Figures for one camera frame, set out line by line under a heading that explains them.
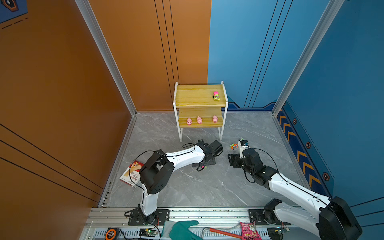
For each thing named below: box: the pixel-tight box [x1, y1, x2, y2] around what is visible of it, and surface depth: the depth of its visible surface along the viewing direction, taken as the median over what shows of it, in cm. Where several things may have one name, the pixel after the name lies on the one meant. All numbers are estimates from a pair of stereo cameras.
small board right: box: [275, 225, 290, 235], surface depth 71 cm
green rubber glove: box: [162, 220, 203, 240], surface depth 71 cm
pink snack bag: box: [239, 220, 262, 240], surface depth 70 cm
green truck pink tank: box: [212, 91, 220, 101], surface depth 82 cm
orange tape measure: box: [104, 227, 117, 240], surface depth 68 cm
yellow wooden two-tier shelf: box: [173, 81, 229, 142], surface depth 88 cm
